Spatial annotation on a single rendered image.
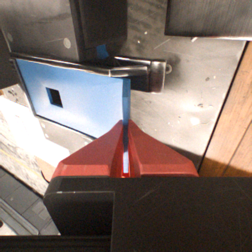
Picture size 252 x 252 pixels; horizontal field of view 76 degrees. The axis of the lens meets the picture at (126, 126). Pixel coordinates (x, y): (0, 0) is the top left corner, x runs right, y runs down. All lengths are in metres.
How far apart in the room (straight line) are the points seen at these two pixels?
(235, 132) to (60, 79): 0.20
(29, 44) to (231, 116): 0.22
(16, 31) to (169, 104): 0.18
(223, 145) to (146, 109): 0.11
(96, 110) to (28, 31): 0.10
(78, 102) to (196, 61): 0.13
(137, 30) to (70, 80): 0.10
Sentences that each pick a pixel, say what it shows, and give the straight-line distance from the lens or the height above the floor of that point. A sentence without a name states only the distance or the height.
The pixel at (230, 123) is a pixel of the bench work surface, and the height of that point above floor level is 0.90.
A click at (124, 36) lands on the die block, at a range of 0.21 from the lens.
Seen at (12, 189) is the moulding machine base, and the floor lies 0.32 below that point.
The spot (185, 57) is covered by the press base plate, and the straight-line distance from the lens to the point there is 0.20.
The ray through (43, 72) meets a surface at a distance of 0.19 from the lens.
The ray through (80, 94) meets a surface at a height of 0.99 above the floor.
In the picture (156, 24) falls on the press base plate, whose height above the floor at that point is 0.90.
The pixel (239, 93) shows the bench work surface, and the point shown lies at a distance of 0.20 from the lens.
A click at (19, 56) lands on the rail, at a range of 0.21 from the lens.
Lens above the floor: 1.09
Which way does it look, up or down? 45 degrees down
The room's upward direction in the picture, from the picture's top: 136 degrees counter-clockwise
